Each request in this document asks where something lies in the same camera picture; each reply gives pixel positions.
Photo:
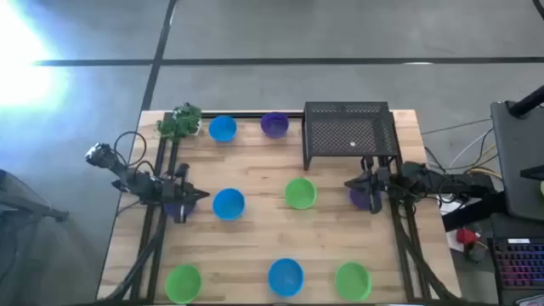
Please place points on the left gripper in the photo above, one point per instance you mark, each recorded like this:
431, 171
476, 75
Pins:
182, 193

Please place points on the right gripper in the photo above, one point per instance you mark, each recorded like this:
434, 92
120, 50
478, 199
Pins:
378, 183

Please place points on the purple plastic mini bowl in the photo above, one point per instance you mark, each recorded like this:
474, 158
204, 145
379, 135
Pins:
274, 124
359, 202
190, 209

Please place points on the blue plastic mini bowl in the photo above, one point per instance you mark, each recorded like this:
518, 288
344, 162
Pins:
286, 277
222, 128
228, 204

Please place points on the green plastic mini bowl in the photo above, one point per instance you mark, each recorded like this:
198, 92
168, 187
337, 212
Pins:
300, 193
353, 281
183, 283

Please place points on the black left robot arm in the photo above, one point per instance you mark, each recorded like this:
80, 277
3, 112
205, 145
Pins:
127, 176

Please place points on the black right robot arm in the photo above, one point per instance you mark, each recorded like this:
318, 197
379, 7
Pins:
418, 174

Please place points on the black perforated metal shelf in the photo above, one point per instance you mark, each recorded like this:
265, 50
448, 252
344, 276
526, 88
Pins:
331, 136

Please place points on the green potted plant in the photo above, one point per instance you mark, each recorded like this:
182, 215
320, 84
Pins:
180, 121

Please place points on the white paper sheet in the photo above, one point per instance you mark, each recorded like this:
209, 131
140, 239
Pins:
448, 208

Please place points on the small red object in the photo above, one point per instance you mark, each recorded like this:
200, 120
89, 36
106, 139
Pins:
466, 236

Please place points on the black flat bar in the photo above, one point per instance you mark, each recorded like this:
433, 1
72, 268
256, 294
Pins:
476, 212

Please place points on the small dark grey object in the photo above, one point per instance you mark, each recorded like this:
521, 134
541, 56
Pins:
474, 253

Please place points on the dark grey flat panel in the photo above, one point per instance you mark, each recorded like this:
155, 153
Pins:
518, 170

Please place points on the backlit laptop keyboard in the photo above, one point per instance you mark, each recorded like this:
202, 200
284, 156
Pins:
520, 265

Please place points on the black pole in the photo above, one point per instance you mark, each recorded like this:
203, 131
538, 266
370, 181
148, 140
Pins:
529, 102

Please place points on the black curved object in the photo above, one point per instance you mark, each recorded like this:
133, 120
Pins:
540, 10

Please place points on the black bracket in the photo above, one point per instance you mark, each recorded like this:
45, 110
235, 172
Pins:
533, 172

